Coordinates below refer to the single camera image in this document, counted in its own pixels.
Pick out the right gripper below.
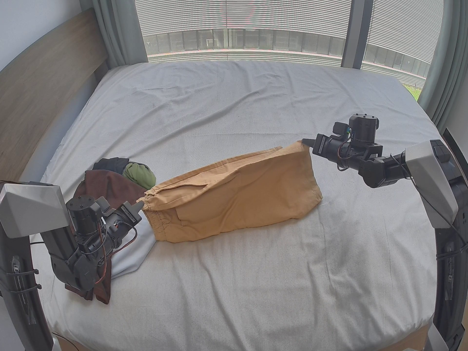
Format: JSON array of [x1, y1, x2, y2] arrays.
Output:
[[301, 133, 352, 161]]

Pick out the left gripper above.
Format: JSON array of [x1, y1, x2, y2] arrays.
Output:
[[104, 200, 146, 240]]

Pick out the tan shorts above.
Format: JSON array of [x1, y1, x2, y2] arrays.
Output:
[[136, 140, 324, 244]]

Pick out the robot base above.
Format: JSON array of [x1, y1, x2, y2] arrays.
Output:
[[427, 324, 449, 351]]

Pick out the bed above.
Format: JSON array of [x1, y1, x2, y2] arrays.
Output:
[[0, 9, 468, 351]]

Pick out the green garment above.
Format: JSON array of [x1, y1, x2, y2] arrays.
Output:
[[123, 162, 158, 190]]

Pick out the dark brown garment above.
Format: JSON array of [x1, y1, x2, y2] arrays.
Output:
[[65, 170, 147, 305]]

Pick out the black garment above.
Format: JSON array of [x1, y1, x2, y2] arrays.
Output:
[[92, 157, 129, 175]]

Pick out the pale grey garment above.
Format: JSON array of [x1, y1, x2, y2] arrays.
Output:
[[110, 225, 158, 281]]

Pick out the window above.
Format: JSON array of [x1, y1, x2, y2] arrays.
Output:
[[131, 0, 445, 99]]

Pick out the grey-green curtain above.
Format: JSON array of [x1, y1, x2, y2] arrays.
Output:
[[77, 0, 149, 68], [417, 0, 468, 131]]

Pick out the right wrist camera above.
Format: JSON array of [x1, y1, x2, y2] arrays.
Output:
[[332, 122, 352, 140]]

